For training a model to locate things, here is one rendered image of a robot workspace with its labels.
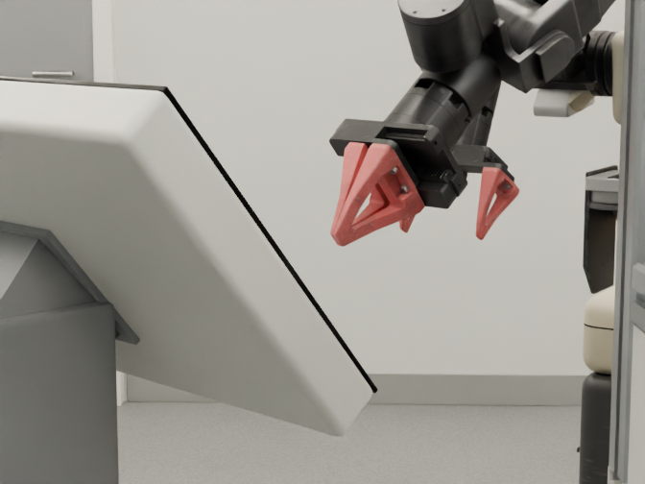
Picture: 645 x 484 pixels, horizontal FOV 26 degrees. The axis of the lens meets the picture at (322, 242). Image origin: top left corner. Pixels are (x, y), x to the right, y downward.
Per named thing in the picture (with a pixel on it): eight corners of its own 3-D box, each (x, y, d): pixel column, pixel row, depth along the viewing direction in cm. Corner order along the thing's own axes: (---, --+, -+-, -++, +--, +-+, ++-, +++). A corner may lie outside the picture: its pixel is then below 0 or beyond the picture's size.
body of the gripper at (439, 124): (423, 141, 105) (473, 77, 109) (329, 133, 113) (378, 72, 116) (458, 203, 109) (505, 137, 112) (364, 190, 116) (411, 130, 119)
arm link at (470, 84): (512, 89, 117) (455, 74, 120) (498, 28, 112) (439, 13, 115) (470, 146, 114) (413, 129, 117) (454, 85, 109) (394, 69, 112)
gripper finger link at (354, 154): (361, 215, 102) (428, 129, 106) (295, 205, 107) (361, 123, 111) (400, 278, 106) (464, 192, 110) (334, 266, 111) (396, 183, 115)
